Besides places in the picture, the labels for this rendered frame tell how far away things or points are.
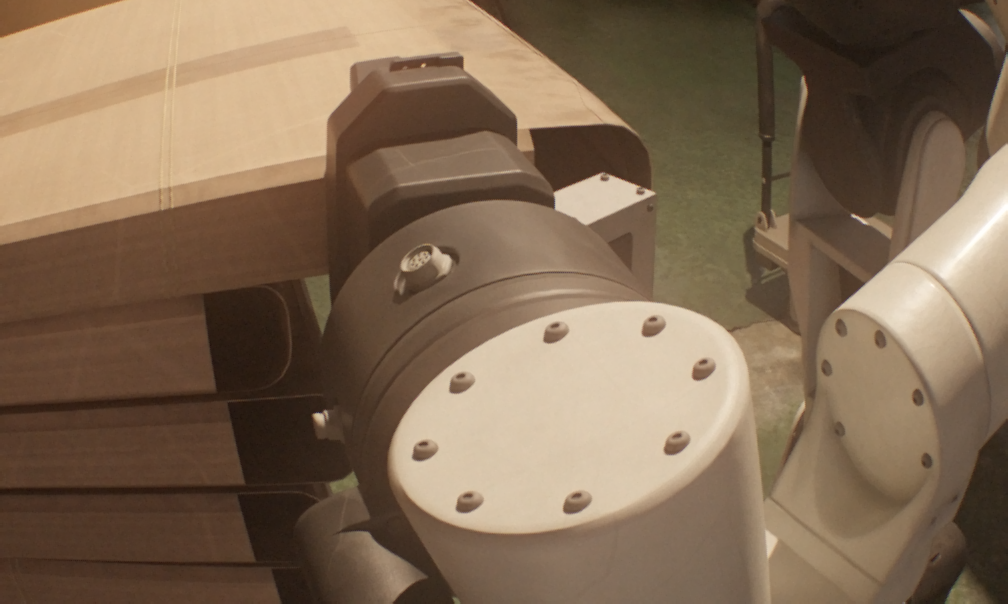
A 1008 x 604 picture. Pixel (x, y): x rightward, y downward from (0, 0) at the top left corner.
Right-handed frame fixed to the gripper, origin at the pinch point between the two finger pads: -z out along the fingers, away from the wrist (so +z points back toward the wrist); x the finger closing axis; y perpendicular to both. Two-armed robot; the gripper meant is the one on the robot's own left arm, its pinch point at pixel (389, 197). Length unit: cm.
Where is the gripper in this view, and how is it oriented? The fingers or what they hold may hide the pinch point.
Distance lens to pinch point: 44.4
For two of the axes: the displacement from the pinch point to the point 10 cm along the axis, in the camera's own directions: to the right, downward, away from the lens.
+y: 9.6, -1.3, 2.5
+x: 0.0, 8.9, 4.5
